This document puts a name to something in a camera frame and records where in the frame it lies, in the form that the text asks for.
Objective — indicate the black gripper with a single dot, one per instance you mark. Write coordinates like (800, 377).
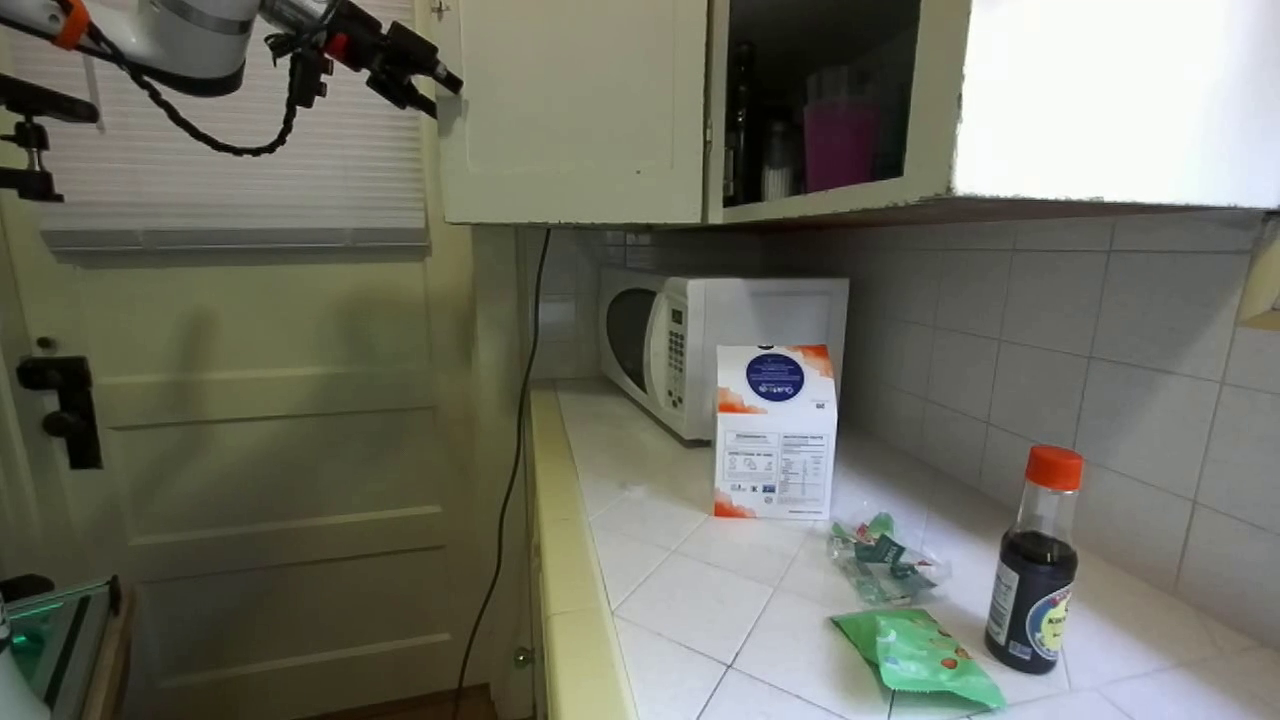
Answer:
(326, 32)

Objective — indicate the cream cabinet door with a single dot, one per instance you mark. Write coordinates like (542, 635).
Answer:
(574, 110)

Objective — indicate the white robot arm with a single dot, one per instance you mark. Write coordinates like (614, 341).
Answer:
(200, 44)

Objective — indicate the cream upper cabinet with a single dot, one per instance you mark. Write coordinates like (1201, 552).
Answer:
(797, 110)

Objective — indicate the pink container in cabinet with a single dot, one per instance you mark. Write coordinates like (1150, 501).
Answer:
(837, 142)

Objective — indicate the white microwave oven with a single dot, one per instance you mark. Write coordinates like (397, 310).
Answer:
(659, 332)

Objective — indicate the white orange carton box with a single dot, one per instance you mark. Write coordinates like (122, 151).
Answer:
(772, 439)

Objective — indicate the clear plastic wrapper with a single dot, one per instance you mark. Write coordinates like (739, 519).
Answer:
(882, 567)

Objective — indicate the dark soy sauce bottle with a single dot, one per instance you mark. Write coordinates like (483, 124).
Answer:
(1037, 567)

